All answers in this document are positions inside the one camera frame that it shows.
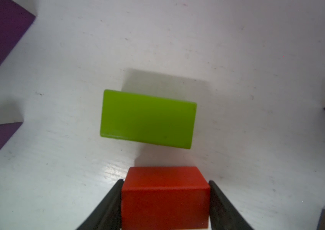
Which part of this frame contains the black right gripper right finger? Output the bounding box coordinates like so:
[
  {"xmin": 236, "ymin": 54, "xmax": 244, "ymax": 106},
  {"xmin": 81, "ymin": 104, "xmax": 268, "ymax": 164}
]
[{"xmin": 208, "ymin": 180, "xmax": 253, "ymax": 230}]

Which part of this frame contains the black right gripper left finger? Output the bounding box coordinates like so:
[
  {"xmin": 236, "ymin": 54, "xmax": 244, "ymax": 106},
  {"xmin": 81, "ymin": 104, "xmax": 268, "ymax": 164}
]
[{"xmin": 77, "ymin": 179, "xmax": 124, "ymax": 230}]

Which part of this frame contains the red rectangular block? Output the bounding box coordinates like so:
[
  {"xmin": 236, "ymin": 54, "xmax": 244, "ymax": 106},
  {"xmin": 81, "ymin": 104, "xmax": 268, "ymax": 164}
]
[{"xmin": 121, "ymin": 167, "xmax": 210, "ymax": 230}]

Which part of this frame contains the green rectangular block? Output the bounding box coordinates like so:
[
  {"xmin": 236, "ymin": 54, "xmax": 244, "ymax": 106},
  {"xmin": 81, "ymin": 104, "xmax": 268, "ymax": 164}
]
[{"xmin": 100, "ymin": 90, "xmax": 197, "ymax": 149}]

